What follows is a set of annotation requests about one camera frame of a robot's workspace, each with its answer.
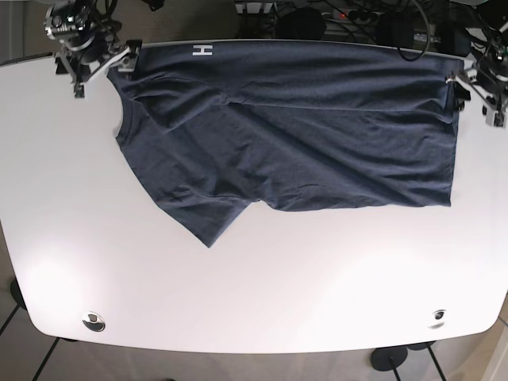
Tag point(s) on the black round stand base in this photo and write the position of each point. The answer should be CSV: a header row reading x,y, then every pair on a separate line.
x,y
389,358

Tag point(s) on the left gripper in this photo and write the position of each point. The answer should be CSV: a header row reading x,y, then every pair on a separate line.
x,y
487,75

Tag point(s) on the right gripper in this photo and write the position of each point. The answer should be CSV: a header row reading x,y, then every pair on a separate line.
x,y
89,42

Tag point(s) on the left silver table grommet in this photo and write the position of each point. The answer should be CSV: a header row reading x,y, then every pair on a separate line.
x,y
93,322

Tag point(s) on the silver table grommet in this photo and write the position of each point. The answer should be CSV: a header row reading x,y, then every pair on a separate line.
x,y
93,322
436,319

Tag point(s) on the right silver table grommet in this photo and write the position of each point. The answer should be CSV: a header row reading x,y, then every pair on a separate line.
x,y
436,319

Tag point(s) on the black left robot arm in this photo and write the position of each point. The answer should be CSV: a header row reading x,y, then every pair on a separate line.
x,y
479,29

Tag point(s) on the dark blue T-shirt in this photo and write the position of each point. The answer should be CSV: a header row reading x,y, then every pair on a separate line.
x,y
299,125

